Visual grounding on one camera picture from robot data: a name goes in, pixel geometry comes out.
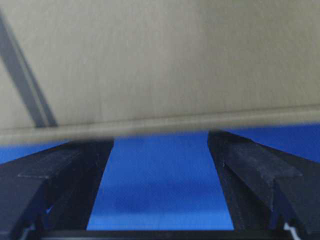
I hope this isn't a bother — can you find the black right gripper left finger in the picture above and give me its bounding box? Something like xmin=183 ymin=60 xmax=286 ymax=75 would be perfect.
xmin=0 ymin=139 xmax=114 ymax=240

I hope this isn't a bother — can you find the brown polymaker cardboard box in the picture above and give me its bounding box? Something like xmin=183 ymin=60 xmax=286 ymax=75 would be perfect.
xmin=0 ymin=0 xmax=320 ymax=145

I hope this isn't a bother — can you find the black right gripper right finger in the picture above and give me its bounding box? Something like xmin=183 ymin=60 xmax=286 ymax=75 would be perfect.
xmin=207 ymin=131 xmax=320 ymax=237

